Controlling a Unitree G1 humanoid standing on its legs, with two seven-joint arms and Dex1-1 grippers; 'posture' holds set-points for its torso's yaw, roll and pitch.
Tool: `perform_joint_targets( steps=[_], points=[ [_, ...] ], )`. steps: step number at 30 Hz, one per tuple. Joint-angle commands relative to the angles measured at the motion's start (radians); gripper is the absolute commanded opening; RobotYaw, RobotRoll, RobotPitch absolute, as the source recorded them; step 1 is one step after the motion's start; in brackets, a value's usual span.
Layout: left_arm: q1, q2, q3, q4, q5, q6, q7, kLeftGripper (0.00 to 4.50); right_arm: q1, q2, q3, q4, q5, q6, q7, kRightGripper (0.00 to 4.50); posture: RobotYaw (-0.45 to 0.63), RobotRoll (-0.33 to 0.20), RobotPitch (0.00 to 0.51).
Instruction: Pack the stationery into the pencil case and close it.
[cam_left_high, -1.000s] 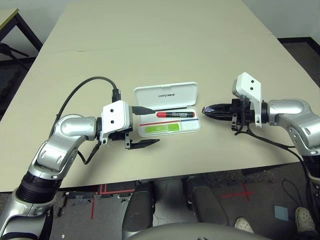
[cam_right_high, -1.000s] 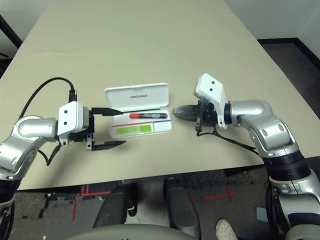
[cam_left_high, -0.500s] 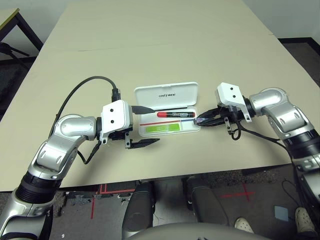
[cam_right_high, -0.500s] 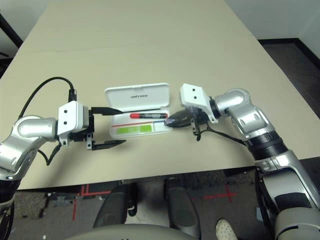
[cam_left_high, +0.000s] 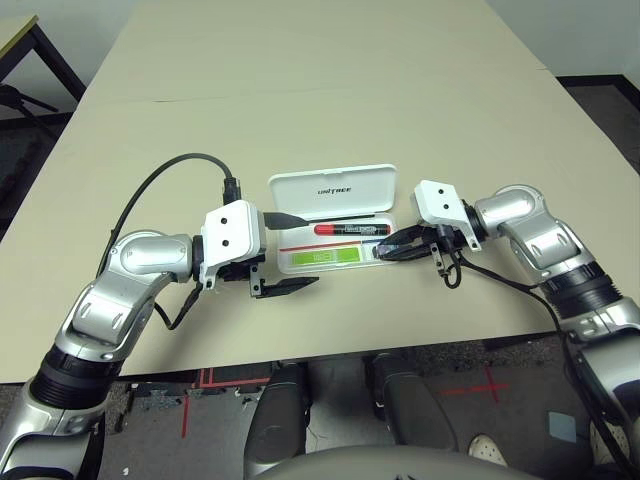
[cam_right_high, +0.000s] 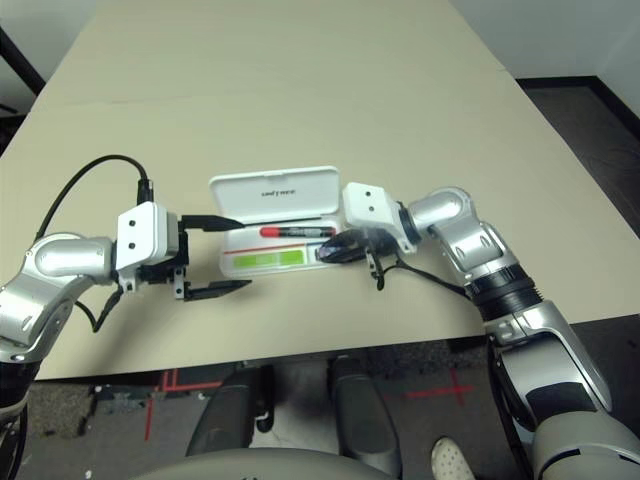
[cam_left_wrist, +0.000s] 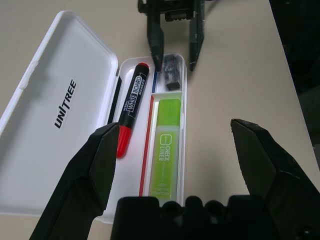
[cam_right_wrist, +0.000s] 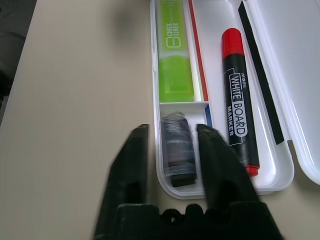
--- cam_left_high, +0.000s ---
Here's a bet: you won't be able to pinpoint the dark grey robot right leg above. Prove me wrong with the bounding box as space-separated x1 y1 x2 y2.
364 352 459 454

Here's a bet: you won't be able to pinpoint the black stand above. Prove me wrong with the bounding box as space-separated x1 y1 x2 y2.
0 83 59 116

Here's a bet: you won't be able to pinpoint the grey robot torso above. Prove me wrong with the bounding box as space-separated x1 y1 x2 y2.
244 444 541 480

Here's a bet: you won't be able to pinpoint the dark grey robot left leg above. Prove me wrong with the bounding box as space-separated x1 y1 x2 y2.
246 367 309 476

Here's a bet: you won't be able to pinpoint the green rectangular eraser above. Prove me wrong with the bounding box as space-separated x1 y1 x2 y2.
289 248 362 266

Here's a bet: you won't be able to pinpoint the black framed side table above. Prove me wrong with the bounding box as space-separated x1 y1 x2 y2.
0 13 86 104

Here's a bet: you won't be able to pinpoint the dark grey robot leg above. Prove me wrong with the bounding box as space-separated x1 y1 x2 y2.
364 352 459 454
246 367 309 476

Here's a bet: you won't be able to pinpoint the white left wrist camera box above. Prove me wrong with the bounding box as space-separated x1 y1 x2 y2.
198 199 266 291

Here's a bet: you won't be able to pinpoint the small blue floor square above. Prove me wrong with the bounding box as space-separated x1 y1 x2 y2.
547 410 577 444

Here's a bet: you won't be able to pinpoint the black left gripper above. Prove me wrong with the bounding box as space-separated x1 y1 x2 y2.
218 211 320 300

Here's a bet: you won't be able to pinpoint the white plastic pencil case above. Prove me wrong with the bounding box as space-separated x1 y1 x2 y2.
268 162 401 275

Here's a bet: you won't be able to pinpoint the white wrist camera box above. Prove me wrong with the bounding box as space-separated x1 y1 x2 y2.
198 199 266 291
410 179 484 251

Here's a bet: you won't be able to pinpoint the red and black marker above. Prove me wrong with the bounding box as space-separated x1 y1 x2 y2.
313 223 391 238

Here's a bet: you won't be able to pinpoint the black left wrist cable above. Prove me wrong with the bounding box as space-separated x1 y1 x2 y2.
97 152 241 331

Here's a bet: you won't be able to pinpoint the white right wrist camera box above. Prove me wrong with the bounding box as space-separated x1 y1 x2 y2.
410 179 484 251

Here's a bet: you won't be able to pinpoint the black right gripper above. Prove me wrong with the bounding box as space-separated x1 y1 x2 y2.
379 222 466 275

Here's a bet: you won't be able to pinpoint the red floor tape lines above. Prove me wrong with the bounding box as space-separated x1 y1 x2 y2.
179 367 271 439

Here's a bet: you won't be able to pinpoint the red floor tape cross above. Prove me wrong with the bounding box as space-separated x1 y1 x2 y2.
439 382 511 404

